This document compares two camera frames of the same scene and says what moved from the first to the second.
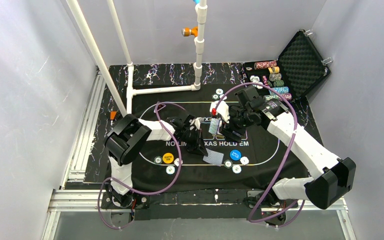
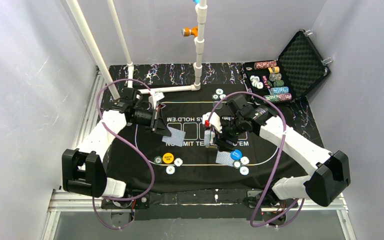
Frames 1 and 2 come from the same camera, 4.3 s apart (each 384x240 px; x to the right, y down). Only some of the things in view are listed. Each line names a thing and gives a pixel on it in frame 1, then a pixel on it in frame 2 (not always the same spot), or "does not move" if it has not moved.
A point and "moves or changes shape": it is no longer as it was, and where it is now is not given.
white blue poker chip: (176, 162) does not move
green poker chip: (228, 164) → (237, 164)
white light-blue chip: (219, 91) does not move
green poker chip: (215, 96) does not move
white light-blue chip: (170, 170) does not move
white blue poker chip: (244, 160) does not move
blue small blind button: (235, 155) does not move
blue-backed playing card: (213, 157) → (224, 157)
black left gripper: (194, 139) → (159, 122)
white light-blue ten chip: (236, 169) → (244, 170)
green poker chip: (158, 160) does not move
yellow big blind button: (168, 158) does not move
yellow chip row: (274, 70) does not move
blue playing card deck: (214, 126) moves or changes shape
